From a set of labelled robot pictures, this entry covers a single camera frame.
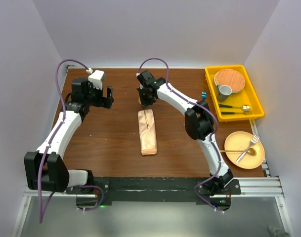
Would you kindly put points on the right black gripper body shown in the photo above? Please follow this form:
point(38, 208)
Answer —
point(146, 99)

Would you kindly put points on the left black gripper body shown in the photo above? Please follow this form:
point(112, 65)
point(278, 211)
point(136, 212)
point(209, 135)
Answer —
point(95, 98)

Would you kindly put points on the peach satin napkin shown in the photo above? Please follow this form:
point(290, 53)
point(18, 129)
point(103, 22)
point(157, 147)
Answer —
point(148, 138)

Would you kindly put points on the blue handled utensil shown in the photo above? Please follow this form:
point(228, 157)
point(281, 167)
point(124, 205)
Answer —
point(204, 95)

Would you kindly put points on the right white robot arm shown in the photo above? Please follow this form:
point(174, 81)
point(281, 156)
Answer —
point(198, 121)

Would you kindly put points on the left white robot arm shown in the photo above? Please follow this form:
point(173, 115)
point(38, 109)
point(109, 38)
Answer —
point(45, 168)

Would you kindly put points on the grey white cup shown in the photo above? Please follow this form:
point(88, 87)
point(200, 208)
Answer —
point(224, 91)

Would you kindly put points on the woven orange round plate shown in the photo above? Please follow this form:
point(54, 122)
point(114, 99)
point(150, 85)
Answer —
point(234, 79)

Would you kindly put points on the yellow plastic tray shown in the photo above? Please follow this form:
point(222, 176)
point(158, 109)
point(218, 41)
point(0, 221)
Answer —
point(247, 96)

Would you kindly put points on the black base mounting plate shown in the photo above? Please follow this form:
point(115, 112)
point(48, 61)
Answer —
point(177, 189)

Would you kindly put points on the gold black spoon in tray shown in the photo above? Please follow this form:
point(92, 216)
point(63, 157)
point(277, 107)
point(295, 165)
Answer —
point(244, 108)

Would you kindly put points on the beige round plate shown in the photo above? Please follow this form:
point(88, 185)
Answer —
point(236, 143)

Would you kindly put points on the silver fork on plate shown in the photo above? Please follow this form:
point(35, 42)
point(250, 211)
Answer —
point(253, 141)

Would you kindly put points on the gold spoon on plate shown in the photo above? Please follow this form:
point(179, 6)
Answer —
point(250, 151)

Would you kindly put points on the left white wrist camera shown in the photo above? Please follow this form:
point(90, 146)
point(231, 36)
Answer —
point(96, 78)

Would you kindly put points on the black handled utensil in tray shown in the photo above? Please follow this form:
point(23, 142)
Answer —
point(234, 113)

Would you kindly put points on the aluminium rail frame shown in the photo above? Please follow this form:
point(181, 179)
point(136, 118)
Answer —
point(113, 149)

